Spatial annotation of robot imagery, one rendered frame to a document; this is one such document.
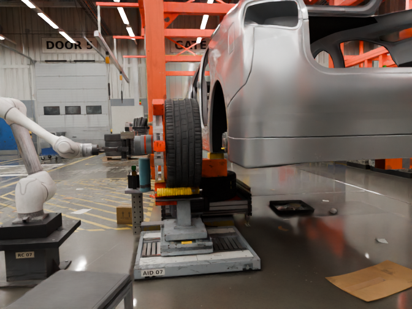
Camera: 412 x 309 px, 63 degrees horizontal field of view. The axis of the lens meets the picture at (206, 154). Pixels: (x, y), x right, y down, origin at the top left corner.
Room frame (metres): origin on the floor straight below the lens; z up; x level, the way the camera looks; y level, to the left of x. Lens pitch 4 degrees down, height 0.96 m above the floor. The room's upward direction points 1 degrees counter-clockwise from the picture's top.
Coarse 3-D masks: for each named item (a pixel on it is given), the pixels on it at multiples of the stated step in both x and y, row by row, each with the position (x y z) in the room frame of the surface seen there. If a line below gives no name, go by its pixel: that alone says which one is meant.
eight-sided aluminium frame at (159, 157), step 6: (156, 126) 2.23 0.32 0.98; (162, 126) 2.23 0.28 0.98; (156, 132) 2.21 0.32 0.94; (162, 132) 2.22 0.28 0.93; (162, 138) 2.22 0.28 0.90; (156, 156) 2.21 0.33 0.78; (162, 156) 2.22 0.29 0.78; (156, 162) 2.21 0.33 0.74; (162, 162) 2.22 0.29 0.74; (156, 168) 2.25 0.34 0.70; (162, 168) 2.26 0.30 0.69; (156, 174) 2.30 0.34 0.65; (162, 174) 2.31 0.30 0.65; (156, 180) 2.35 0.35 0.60; (162, 180) 2.36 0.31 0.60
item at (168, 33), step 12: (192, 0) 8.52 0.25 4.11; (216, 0) 8.61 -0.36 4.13; (312, 0) 5.58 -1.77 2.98; (144, 12) 7.24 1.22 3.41; (144, 24) 8.02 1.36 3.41; (168, 36) 8.42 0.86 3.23; (180, 36) 8.45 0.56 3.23; (192, 36) 8.47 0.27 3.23; (204, 36) 8.51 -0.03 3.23; (168, 60) 11.37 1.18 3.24; (180, 60) 11.42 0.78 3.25; (192, 60) 11.48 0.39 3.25; (168, 72) 14.35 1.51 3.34; (180, 72) 14.42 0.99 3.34; (192, 72) 14.49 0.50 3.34
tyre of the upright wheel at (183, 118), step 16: (176, 112) 2.25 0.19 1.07; (192, 112) 2.27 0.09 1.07; (176, 128) 2.19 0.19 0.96; (192, 128) 2.20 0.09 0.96; (176, 144) 2.17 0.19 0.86; (192, 144) 2.18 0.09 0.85; (176, 160) 2.19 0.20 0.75; (192, 160) 2.20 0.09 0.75; (176, 176) 2.25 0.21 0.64; (192, 176) 2.26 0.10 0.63
